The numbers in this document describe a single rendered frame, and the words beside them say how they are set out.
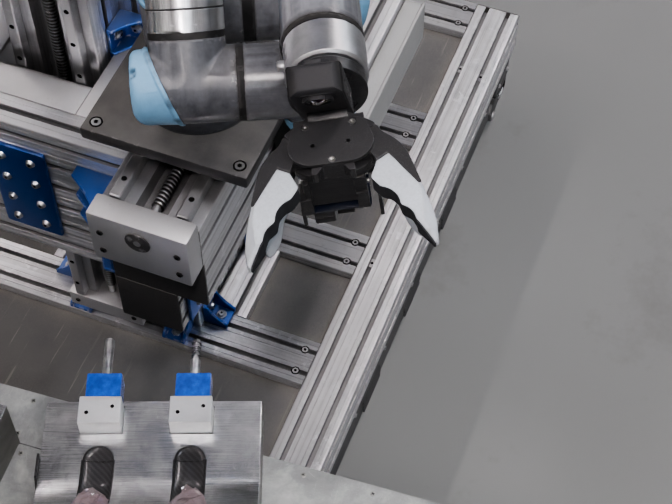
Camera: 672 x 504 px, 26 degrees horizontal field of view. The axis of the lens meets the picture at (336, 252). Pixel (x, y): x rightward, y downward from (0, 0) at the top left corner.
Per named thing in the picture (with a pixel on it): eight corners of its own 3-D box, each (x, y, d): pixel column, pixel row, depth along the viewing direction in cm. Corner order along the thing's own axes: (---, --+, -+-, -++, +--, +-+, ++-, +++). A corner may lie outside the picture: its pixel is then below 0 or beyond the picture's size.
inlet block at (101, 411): (93, 351, 183) (87, 328, 179) (132, 351, 183) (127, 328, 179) (83, 444, 176) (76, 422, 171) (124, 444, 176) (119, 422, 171)
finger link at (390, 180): (467, 255, 120) (392, 193, 125) (462, 213, 115) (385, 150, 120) (439, 277, 119) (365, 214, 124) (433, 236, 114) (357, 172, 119)
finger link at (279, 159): (287, 231, 119) (342, 155, 122) (283, 218, 117) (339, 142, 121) (240, 211, 120) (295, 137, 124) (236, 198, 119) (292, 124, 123)
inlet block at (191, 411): (178, 351, 183) (174, 328, 179) (218, 351, 183) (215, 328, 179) (172, 444, 176) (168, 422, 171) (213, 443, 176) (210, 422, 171)
